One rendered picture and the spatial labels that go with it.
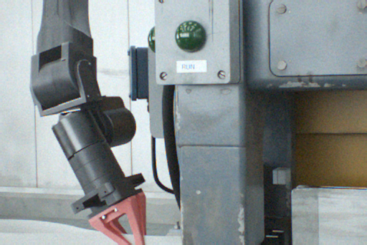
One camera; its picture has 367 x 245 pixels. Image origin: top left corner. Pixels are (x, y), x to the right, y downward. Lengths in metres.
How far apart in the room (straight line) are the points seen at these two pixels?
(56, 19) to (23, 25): 6.05
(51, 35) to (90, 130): 0.14
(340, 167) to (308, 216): 0.14
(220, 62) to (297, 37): 0.08
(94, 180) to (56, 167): 5.96
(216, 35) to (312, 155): 0.37
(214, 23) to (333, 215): 0.31
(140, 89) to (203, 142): 0.47
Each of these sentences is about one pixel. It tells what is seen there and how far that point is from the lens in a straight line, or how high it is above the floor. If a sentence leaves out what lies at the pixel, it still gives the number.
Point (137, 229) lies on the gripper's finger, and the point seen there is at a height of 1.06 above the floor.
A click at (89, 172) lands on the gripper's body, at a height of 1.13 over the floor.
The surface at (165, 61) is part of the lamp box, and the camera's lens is 0.68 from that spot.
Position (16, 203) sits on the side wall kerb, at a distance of 7.12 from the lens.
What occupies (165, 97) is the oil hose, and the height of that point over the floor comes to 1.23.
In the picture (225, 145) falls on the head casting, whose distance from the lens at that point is 0.71.
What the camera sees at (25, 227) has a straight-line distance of 1.07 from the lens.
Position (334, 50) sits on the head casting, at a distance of 0.69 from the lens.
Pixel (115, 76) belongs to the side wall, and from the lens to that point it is 6.52.
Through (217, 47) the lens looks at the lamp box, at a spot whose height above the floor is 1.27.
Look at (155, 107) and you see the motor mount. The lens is 1.16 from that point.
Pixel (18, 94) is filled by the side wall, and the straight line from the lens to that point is 7.04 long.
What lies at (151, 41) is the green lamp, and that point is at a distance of 0.70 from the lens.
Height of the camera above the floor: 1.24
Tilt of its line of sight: 3 degrees down
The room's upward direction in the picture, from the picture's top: 1 degrees counter-clockwise
